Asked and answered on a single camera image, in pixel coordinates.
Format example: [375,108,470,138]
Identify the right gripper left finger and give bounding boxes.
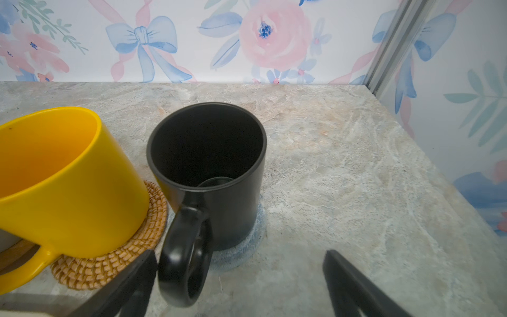
[69,250,158,316]

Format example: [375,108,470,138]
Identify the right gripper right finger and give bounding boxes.
[322,250,410,317]

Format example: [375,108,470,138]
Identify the wicker rattan coaster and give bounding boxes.
[50,181,169,291]

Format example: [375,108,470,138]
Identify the yellow mug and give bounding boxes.
[1,106,149,294]

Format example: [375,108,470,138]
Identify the black mug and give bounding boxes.
[147,102,267,307]

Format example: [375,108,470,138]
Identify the plain round wooden coaster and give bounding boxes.
[1,240,40,274]

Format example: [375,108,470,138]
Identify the grey mug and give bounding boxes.
[0,230,22,252]

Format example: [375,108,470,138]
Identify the light blue woven coaster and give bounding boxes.
[210,203,267,273]

